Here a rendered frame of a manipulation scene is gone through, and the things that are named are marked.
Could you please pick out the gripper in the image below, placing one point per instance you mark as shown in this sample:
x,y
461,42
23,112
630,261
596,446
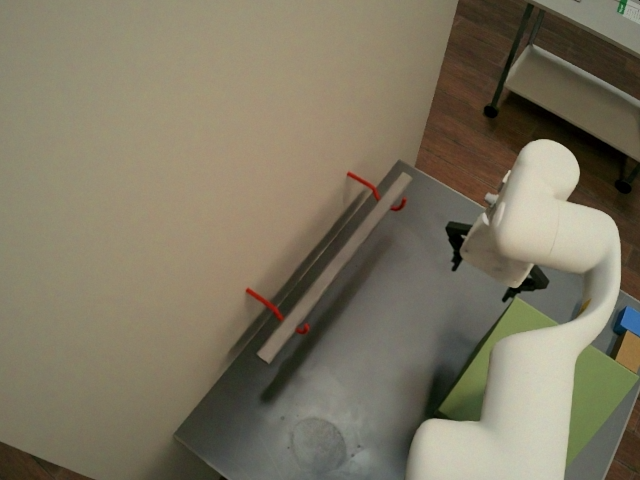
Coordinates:
x,y
477,250

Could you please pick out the blue block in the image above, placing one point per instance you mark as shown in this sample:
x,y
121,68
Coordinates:
x,y
628,319

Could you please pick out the beige wall panel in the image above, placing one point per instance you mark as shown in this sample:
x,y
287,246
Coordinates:
x,y
158,158

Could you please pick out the beige bar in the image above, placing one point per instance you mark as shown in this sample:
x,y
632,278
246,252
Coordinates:
x,y
329,274

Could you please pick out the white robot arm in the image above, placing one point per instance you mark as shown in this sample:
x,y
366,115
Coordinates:
x,y
524,427

